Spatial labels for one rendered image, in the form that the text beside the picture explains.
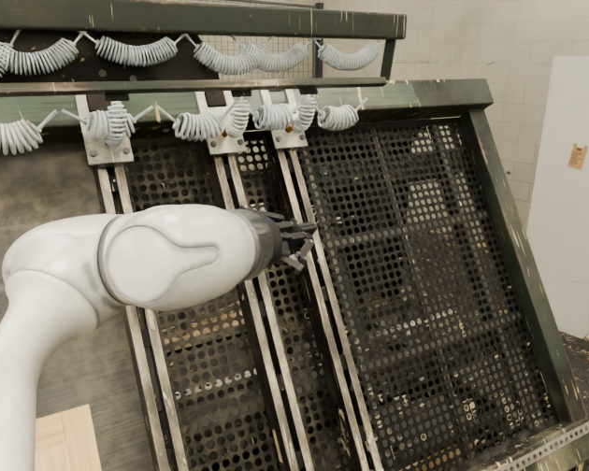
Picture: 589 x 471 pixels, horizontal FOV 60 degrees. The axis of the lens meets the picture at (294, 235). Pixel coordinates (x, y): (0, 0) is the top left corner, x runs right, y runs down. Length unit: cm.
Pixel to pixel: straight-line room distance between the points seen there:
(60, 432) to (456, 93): 153
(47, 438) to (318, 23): 162
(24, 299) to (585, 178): 396
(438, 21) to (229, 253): 610
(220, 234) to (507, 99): 561
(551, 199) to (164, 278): 402
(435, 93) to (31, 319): 150
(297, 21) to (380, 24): 39
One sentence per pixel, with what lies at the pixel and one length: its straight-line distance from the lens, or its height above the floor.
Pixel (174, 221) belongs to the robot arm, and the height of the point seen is 187.
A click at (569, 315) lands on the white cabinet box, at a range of 453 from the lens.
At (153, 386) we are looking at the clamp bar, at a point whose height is 131.
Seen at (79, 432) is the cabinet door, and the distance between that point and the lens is 125.
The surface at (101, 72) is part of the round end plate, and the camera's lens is 185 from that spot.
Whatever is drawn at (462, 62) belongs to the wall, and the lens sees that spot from 631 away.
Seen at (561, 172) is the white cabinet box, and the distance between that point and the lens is 429.
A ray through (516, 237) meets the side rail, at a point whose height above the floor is 144.
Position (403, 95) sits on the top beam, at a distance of 173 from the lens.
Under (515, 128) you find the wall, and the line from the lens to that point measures 599.
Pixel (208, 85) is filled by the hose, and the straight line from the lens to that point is 122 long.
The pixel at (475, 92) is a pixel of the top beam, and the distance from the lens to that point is 196.
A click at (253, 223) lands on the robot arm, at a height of 183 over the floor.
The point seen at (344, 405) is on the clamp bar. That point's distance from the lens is 138.
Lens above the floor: 201
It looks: 19 degrees down
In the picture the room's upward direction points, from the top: straight up
